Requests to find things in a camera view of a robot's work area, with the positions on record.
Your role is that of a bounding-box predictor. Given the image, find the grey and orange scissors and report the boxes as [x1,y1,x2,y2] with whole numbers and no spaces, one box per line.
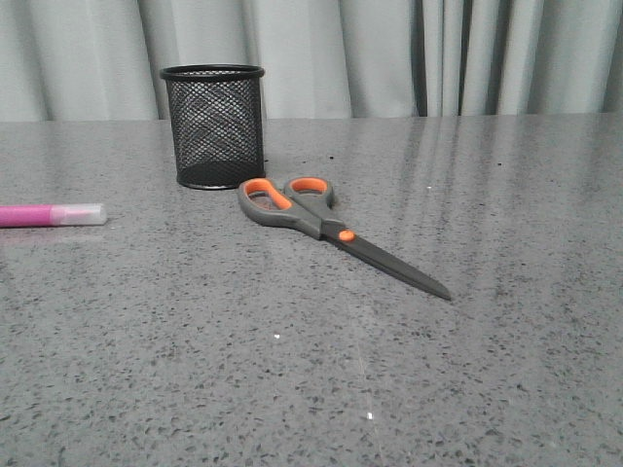
[238,177,452,301]

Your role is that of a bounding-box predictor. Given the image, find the pink highlighter pen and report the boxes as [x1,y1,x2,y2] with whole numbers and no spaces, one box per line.
[0,203,107,228]

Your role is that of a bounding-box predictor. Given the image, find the black mesh pen holder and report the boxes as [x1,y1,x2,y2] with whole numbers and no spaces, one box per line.
[160,64,265,190]

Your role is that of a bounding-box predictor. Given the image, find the grey curtain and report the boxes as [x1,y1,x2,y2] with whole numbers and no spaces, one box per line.
[1,1,622,122]

